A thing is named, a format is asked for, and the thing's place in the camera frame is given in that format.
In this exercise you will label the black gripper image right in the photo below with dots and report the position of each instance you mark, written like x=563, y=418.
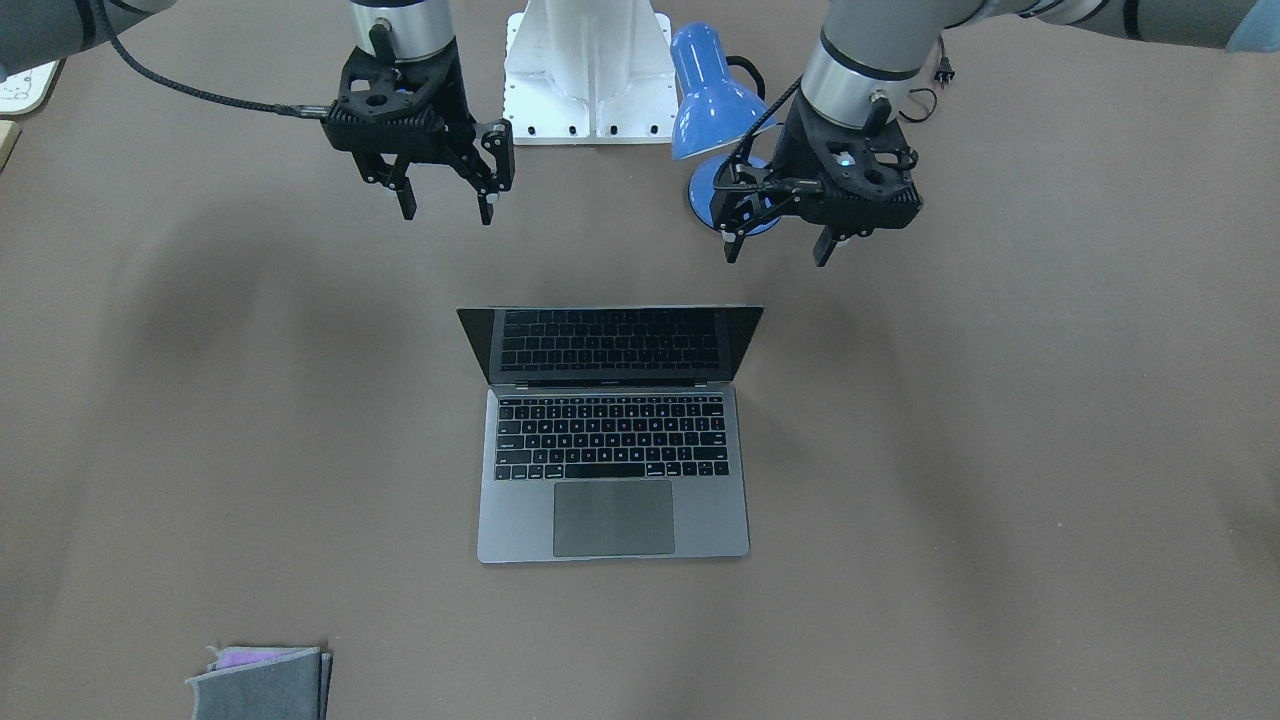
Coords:
x=797, y=136

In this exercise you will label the blue desk lamp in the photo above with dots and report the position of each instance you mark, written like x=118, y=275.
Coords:
x=715, y=110

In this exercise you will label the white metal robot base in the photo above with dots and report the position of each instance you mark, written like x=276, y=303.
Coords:
x=589, y=73

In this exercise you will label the grey laptop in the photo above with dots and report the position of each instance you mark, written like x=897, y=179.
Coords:
x=611, y=432

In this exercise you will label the grey and purple cloths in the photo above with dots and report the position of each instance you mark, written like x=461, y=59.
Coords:
x=247, y=682

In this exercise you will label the braided black cable image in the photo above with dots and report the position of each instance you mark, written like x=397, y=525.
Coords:
x=765, y=130
x=305, y=111

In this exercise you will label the braided black cable image left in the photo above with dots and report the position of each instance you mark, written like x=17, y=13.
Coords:
x=305, y=111

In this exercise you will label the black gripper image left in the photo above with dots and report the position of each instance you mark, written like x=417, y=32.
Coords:
x=457, y=98

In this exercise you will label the braided black cable image right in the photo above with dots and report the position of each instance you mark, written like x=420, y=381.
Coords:
x=765, y=130

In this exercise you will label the white board at edge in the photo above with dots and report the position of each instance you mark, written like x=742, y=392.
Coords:
x=26, y=92

